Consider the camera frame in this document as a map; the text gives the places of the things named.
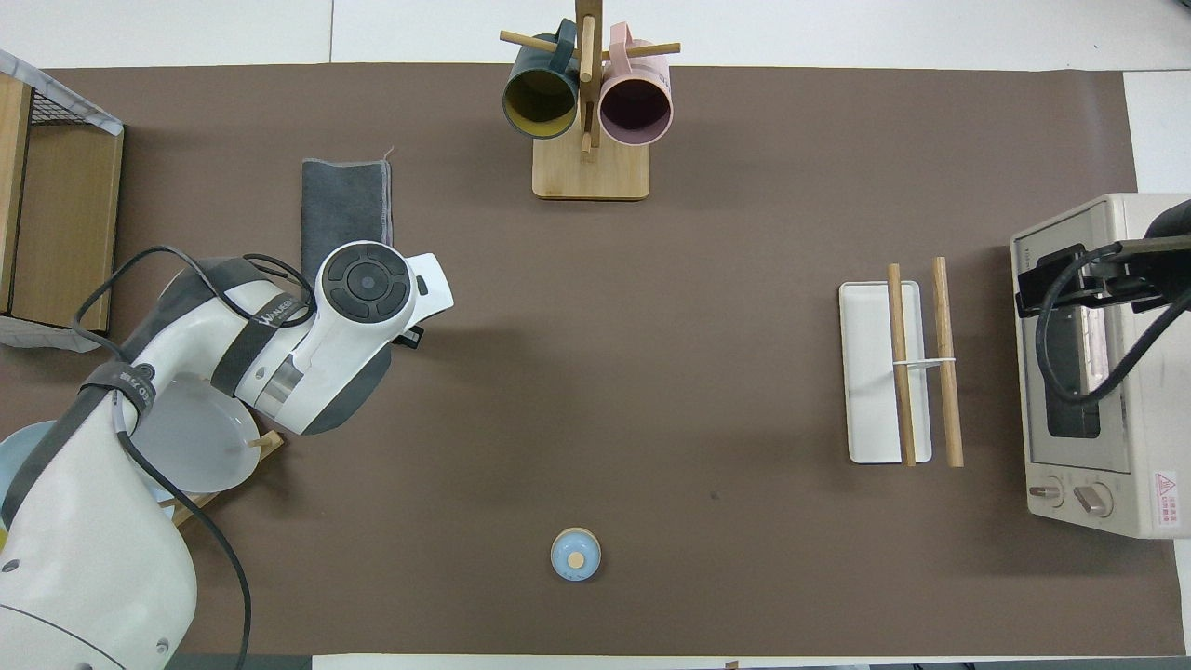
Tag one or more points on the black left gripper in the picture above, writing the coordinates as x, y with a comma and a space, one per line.
409, 337

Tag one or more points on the wooden shelf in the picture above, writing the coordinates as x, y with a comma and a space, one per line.
70, 205

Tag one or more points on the wooden mug tree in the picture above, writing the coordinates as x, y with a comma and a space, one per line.
591, 177

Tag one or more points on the pink mug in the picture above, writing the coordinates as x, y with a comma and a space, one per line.
635, 107

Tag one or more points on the purple and grey towel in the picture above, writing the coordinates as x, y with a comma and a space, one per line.
344, 209

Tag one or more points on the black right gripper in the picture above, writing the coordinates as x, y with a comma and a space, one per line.
1149, 265

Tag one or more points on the dark teal mug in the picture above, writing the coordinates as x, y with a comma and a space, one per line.
540, 98

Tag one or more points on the grey plate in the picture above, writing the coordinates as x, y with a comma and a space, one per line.
200, 442

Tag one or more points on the brown table mat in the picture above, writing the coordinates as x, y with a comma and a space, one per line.
651, 372

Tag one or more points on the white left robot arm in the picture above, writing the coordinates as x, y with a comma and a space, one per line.
354, 279

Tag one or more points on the white towel rack wooden bars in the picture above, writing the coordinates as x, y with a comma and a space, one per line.
870, 372

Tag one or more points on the beige toaster oven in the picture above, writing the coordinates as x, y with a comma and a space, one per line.
1144, 419

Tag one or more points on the wooden plate rack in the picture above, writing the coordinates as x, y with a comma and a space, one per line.
270, 443

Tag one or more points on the light blue plate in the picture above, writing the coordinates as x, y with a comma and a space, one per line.
23, 451

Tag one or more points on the blue call bell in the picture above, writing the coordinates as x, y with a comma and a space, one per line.
575, 556

